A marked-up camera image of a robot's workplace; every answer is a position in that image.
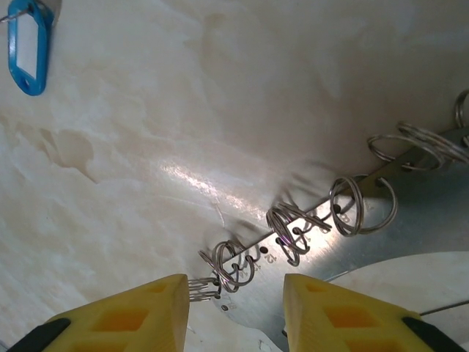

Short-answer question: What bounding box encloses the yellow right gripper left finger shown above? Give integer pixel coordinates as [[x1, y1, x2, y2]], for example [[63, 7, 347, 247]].
[[7, 274, 191, 352]]

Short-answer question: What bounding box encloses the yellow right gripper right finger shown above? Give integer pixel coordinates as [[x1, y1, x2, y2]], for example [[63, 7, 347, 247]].
[[283, 274, 467, 352]]

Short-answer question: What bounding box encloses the silver split key ring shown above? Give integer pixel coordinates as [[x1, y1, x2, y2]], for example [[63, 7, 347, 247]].
[[329, 175, 399, 238], [265, 202, 333, 268], [187, 277, 222, 304], [367, 122, 469, 172], [453, 89, 469, 130], [199, 240, 256, 294]]

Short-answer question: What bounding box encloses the silver keyring chain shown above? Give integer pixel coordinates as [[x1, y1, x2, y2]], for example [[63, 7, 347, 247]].
[[204, 124, 469, 331]]

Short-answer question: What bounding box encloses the blue key tag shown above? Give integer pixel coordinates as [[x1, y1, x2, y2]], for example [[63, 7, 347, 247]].
[[0, 0, 54, 98]]

